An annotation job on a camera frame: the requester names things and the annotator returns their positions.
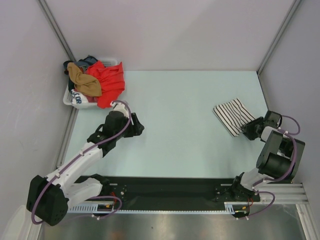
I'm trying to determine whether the black white striped tank top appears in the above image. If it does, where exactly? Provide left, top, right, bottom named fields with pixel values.
left=212, top=98, right=256, bottom=137

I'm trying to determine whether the tan brown garment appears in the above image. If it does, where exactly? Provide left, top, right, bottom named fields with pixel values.
left=67, top=62, right=102, bottom=97

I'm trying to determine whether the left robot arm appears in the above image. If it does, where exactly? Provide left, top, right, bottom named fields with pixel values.
left=26, top=110, right=145, bottom=226

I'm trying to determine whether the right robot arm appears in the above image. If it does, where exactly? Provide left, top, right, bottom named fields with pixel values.
left=230, top=110, right=306, bottom=201

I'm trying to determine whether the red garment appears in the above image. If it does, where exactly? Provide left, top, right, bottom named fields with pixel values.
left=86, top=61, right=125, bottom=109

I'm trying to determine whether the white plastic laundry basket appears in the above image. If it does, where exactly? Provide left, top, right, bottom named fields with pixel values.
left=62, top=57, right=118, bottom=110

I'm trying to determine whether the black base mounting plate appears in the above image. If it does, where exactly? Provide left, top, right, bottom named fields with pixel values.
left=98, top=176, right=276, bottom=212

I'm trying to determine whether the dark blue garment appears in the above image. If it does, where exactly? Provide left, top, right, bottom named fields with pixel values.
left=74, top=55, right=98, bottom=68

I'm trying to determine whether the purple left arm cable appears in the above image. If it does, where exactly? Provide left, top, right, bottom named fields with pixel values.
left=31, top=100, right=132, bottom=225

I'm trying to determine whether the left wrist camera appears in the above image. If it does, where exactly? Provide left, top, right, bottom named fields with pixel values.
left=111, top=101, right=129, bottom=119

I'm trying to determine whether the aluminium frame rail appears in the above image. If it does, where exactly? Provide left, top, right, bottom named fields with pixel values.
left=259, top=183, right=309, bottom=205

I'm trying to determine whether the white slotted cable duct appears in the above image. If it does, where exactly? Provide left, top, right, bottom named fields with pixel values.
left=67, top=202, right=248, bottom=215

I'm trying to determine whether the right aluminium corner post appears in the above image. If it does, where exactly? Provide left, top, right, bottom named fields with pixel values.
left=256, top=0, right=304, bottom=77

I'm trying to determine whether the aluminium corner post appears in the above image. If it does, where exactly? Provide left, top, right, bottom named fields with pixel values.
left=256, top=0, right=304, bottom=77
left=36, top=0, right=76, bottom=61

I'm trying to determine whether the left aluminium corner post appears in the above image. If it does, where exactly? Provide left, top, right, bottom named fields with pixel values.
left=36, top=0, right=76, bottom=61

